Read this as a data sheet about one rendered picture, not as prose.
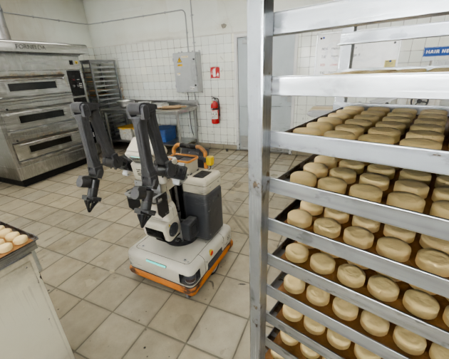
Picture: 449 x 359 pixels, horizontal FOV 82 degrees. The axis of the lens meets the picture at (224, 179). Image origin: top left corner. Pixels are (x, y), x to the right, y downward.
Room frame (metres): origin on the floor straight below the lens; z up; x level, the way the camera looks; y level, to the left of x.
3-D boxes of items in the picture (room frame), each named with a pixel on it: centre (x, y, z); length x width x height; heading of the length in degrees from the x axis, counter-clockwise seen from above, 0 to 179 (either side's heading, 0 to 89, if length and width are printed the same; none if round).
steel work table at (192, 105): (5.48, 1.48, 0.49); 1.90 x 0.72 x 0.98; 65
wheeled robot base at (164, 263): (1.81, 0.38, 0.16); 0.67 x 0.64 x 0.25; 152
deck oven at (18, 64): (4.48, 3.07, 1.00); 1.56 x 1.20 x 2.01; 155
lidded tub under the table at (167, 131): (5.35, 1.21, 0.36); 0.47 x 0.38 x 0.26; 157
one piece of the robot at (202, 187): (1.89, 0.33, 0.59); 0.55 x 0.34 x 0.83; 62
